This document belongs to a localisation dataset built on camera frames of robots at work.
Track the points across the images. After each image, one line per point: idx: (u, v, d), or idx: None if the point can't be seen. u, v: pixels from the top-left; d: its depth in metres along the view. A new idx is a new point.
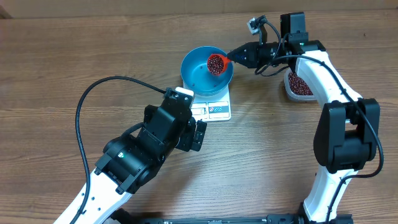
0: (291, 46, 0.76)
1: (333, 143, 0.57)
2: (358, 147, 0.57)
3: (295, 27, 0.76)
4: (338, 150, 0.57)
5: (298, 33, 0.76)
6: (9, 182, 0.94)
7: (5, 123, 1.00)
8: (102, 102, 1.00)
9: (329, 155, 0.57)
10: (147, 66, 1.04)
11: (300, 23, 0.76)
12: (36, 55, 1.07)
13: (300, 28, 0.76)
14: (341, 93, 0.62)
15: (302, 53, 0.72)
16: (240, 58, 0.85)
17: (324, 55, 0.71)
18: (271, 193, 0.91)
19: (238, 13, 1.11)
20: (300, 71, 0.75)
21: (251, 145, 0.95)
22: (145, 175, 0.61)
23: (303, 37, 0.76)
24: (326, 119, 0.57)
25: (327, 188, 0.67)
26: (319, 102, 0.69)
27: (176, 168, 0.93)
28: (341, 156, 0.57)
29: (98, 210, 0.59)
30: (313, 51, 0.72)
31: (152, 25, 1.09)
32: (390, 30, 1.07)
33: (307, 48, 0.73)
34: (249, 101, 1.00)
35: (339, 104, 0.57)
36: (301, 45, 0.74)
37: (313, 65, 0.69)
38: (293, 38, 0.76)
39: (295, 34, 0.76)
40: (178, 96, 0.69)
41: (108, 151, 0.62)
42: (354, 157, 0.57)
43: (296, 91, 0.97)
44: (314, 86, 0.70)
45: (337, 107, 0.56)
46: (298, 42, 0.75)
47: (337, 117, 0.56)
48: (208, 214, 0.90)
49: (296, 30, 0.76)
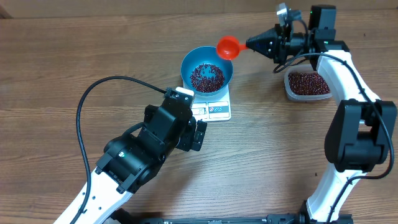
0: (315, 43, 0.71)
1: (345, 140, 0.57)
2: (369, 147, 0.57)
3: (324, 23, 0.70)
4: (348, 148, 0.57)
5: (326, 30, 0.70)
6: (9, 183, 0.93)
7: (5, 123, 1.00)
8: (102, 102, 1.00)
9: (339, 152, 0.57)
10: (147, 66, 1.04)
11: (329, 18, 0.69)
12: (35, 54, 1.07)
13: (328, 25, 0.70)
14: (359, 93, 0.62)
15: (324, 51, 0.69)
16: (260, 47, 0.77)
17: (348, 55, 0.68)
18: (271, 193, 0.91)
19: (238, 14, 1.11)
20: (320, 68, 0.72)
21: (251, 145, 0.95)
22: (145, 174, 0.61)
23: (329, 35, 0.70)
24: (340, 116, 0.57)
25: (333, 185, 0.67)
26: (336, 98, 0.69)
27: (176, 168, 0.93)
28: (352, 155, 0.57)
29: (99, 209, 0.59)
30: (336, 50, 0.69)
31: (152, 25, 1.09)
32: (390, 29, 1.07)
33: (330, 47, 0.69)
34: (249, 101, 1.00)
35: (355, 102, 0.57)
36: (326, 43, 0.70)
37: (335, 64, 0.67)
38: (319, 36, 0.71)
39: (321, 30, 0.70)
40: (178, 96, 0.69)
41: (109, 150, 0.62)
42: (365, 156, 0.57)
43: (296, 91, 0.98)
44: (333, 85, 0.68)
45: (354, 104, 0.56)
46: (322, 40, 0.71)
47: (352, 114, 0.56)
48: (208, 214, 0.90)
49: (324, 26, 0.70)
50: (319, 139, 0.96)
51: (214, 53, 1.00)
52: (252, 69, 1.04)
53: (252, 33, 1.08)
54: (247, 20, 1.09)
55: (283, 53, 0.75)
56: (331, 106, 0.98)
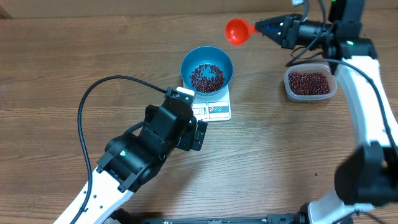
0: (337, 42, 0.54)
1: (358, 186, 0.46)
2: (388, 191, 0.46)
3: (349, 14, 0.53)
4: (363, 194, 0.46)
5: (351, 25, 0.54)
6: (9, 183, 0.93)
7: (5, 123, 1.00)
8: (102, 102, 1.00)
9: (351, 195, 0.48)
10: (147, 66, 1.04)
11: (356, 8, 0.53)
12: (36, 54, 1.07)
13: (354, 17, 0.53)
14: (384, 130, 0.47)
15: (347, 58, 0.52)
16: (270, 30, 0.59)
17: (375, 66, 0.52)
18: (271, 193, 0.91)
19: (238, 14, 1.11)
20: (339, 75, 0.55)
21: (251, 145, 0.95)
22: (147, 173, 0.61)
23: (354, 31, 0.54)
24: (358, 160, 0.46)
25: (338, 210, 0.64)
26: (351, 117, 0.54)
27: (176, 168, 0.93)
28: (366, 198, 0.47)
29: (100, 208, 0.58)
30: (361, 56, 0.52)
31: (152, 25, 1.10)
32: (390, 29, 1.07)
33: (354, 50, 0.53)
34: (249, 101, 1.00)
35: (379, 147, 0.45)
36: (350, 45, 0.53)
37: (357, 79, 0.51)
38: (342, 31, 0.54)
39: (346, 24, 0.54)
40: (179, 95, 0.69)
41: (110, 149, 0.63)
42: (378, 200, 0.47)
43: (296, 91, 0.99)
44: (350, 105, 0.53)
45: (374, 151, 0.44)
46: (345, 37, 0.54)
47: (371, 164, 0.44)
48: (208, 214, 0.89)
49: (349, 18, 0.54)
50: (319, 139, 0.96)
51: (214, 53, 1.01)
52: (253, 69, 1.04)
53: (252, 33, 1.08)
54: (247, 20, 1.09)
55: (294, 38, 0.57)
56: (331, 106, 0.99)
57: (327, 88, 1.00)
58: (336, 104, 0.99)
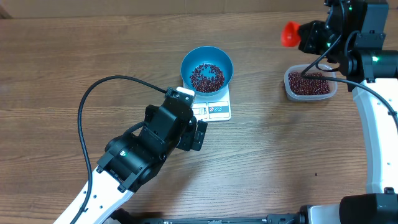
0: (359, 55, 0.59)
1: None
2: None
3: (369, 25, 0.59)
4: None
5: (370, 36, 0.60)
6: (8, 183, 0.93)
7: (5, 123, 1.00)
8: (102, 102, 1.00)
9: None
10: (147, 66, 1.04)
11: (377, 18, 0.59)
12: (36, 55, 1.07)
13: (375, 27, 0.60)
14: None
15: (370, 81, 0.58)
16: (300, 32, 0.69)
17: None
18: (271, 193, 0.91)
19: (238, 14, 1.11)
20: (357, 96, 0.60)
21: (251, 146, 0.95)
22: (147, 173, 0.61)
23: (374, 41, 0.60)
24: (368, 205, 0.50)
25: None
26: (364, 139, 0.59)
27: (176, 168, 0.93)
28: None
29: (100, 208, 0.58)
30: (384, 78, 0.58)
31: (153, 25, 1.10)
32: (390, 30, 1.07)
33: (379, 67, 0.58)
34: (249, 101, 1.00)
35: (392, 198, 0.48)
36: (375, 60, 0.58)
37: (380, 109, 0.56)
38: (360, 41, 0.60)
39: (365, 35, 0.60)
40: (179, 95, 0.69)
41: (110, 150, 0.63)
42: None
43: (296, 91, 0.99)
44: (365, 132, 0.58)
45: (389, 202, 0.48)
46: (366, 48, 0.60)
47: (384, 214, 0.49)
48: (208, 214, 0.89)
49: (370, 29, 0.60)
50: (319, 139, 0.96)
51: (214, 53, 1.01)
52: (253, 69, 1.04)
53: (252, 33, 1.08)
54: (247, 20, 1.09)
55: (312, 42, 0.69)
56: (331, 106, 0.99)
57: (327, 88, 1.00)
58: (336, 104, 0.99)
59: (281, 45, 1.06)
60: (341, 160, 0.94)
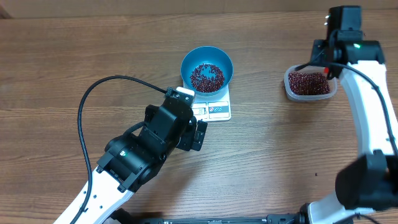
0: (342, 43, 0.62)
1: (360, 194, 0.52)
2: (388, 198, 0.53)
3: (347, 23, 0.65)
4: (364, 198, 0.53)
5: (350, 32, 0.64)
6: (8, 183, 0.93)
7: (5, 123, 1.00)
8: (102, 102, 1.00)
9: (353, 201, 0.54)
10: (147, 66, 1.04)
11: (353, 18, 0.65)
12: (36, 55, 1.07)
13: (352, 25, 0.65)
14: (387, 139, 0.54)
15: (353, 63, 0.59)
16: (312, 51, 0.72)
17: (382, 70, 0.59)
18: (271, 193, 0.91)
19: (238, 14, 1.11)
20: (344, 79, 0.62)
21: (251, 145, 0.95)
22: (147, 173, 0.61)
23: (354, 37, 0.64)
24: (360, 168, 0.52)
25: (338, 213, 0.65)
26: (355, 122, 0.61)
27: (177, 168, 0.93)
28: (366, 203, 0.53)
29: (100, 208, 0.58)
30: (368, 61, 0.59)
31: (152, 25, 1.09)
32: (390, 30, 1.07)
33: (361, 53, 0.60)
34: (249, 101, 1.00)
35: (380, 156, 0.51)
36: (357, 48, 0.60)
37: (363, 86, 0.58)
38: (342, 37, 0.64)
39: (346, 31, 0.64)
40: (179, 95, 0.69)
41: (110, 150, 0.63)
42: (379, 205, 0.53)
43: (296, 91, 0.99)
44: (354, 109, 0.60)
45: (379, 160, 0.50)
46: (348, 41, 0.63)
47: (374, 172, 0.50)
48: (208, 214, 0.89)
49: (348, 27, 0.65)
50: (319, 139, 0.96)
51: (214, 53, 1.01)
52: (253, 69, 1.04)
53: (252, 33, 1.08)
54: (247, 20, 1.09)
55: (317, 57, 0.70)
56: (331, 106, 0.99)
57: (327, 87, 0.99)
58: (336, 104, 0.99)
59: (281, 45, 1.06)
60: (341, 160, 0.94)
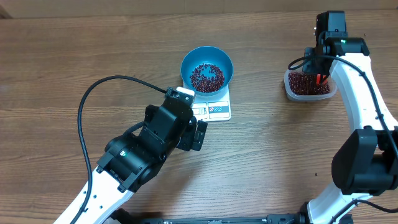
0: (331, 40, 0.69)
1: (354, 172, 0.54)
2: (382, 175, 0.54)
3: (333, 27, 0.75)
4: (357, 176, 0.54)
5: (337, 32, 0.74)
6: (8, 183, 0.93)
7: (5, 123, 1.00)
8: (102, 102, 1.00)
9: (349, 180, 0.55)
10: (147, 66, 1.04)
11: (338, 22, 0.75)
12: (36, 54, 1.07)
13: (338, 27, 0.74)
14: (377, 117, 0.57)
15: (341, 55, 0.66)
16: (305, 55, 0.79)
17: (367, 61, 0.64)
18: (271, 193, 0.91)
19: (238, 14, 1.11)
20: (333, 71, 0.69)
21: (251, 145, 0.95)
22: (147, 173, 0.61)
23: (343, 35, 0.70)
24: (354, 145, 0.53)
25: (337, 201, 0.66)
26: (348, 112, 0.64)
27: (176, 168, 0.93)
28: (360, 182, 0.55)
29: (100, 208, 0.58)
30: (354, 52, 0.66)
31: (152, 25, 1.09)
32: (390, 29, 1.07)
33: (348, 46, 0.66)
34: (249, 101, 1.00)
35: (371, 132, 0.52)
36: (343, 42, 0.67)
37: (351, 73, 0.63)
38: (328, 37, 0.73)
39: (333, 32, 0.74)
40: (179, 95, 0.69)
41: (110, 150, 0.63)
42: (374, 185, 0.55)
43: (296, 92, 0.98)
44: (346, 97, 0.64)
45: (369, 134, 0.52)
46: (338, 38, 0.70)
47: (365, 145, 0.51)
48: (208, 214, 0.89)
49: (334, 28, 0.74)
50: (319, 139, 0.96)
51: (214, 53, 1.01)
52: (253, 69, 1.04)
53: (252, 33, 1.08)
54: (247, 20, 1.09)
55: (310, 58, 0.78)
56: (331, 106, 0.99)
57: (327, 88, 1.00)
58: (336, 104, 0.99)
59: (281, 44, 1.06)
60: None
